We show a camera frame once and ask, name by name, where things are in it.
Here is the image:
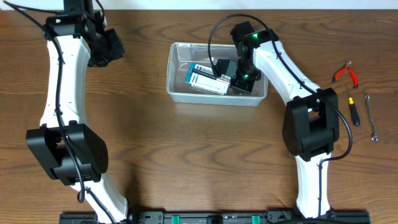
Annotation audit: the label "white blue cardboard box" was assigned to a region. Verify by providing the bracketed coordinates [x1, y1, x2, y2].
[185, 63, 231, 95]

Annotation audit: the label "clear plastic container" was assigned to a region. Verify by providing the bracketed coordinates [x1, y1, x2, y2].
[166, 42, 269, 107]

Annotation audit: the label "red handled pliers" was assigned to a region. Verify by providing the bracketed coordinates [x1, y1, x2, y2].
[332, 60, 359, 89]

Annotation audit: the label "black yellow screwdriver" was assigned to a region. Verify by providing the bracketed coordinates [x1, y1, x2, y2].
[346, 86, 361, 126]

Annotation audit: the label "silver wrench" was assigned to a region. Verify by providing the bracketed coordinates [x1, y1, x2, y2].
[364, 93, 379, 142]

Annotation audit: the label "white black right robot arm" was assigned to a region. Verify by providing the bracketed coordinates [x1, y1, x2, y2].
[212, 21, 340, 218]

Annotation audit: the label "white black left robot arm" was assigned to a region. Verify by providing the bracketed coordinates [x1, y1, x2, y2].
[26, 1, 128, 223]

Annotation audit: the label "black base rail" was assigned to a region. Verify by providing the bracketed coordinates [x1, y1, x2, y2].
[58, 210, 371, 224]

